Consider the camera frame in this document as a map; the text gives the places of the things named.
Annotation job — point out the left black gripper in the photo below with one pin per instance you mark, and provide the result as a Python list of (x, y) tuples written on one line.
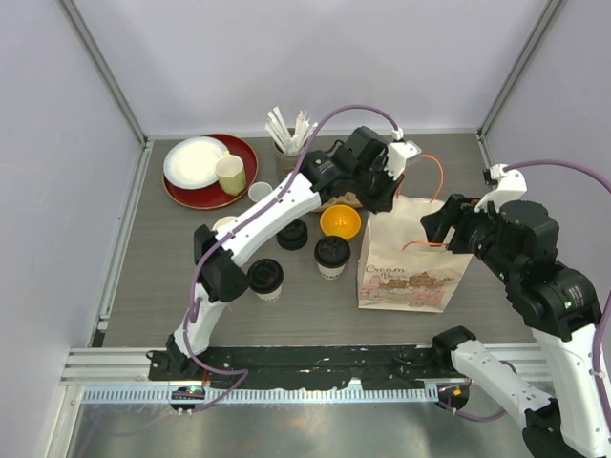
[(384, 202)]

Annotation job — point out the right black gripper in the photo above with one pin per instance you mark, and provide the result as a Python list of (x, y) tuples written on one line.
[(456, 212)]

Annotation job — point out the cardboard cup carrier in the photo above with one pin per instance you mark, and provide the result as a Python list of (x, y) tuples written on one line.
[(349, 199)]

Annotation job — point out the paper takeout bag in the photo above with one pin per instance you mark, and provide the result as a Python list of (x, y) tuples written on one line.
[(398, 269)]

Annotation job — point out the black lid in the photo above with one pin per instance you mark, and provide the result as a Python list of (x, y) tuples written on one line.
[(265, 276), (332, 251)]

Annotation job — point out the stack of black lids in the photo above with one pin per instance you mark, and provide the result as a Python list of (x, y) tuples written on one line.
[(294, 236)]

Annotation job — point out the stack of white paper cups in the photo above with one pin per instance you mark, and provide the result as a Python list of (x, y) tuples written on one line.
[(223, 221)]

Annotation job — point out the white paper cup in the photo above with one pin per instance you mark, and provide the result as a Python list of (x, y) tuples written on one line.
[(271, 296), (331, 270)]

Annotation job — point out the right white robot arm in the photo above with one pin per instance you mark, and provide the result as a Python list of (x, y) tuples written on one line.
[(518, 243)]

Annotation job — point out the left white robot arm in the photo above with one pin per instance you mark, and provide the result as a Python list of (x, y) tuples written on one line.
[(365, 165)]

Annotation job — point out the orange bowl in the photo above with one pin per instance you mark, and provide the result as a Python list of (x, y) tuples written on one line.
[(341, 221)]

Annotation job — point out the wrapped white straws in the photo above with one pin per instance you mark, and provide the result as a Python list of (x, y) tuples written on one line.
[(291, 141)]

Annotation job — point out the grey straw holder cup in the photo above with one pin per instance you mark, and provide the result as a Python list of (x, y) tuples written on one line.
[(284, 163)]

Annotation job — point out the pink mug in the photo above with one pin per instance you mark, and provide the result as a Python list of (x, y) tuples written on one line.
[(258, 191)]

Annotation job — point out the green cup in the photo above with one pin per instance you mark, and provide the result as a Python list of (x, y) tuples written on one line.
[(231, 176)]

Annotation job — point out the red round tray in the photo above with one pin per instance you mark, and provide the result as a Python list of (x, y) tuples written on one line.
[(213, 196)]

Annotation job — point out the white paper plate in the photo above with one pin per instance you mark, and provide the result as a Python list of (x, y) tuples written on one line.
[(191, 163)]

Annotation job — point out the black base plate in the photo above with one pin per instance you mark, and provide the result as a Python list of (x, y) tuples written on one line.
[(326, 367)]

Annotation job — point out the aluminium front rail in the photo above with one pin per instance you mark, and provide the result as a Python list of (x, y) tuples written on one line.
[(175, 394)]

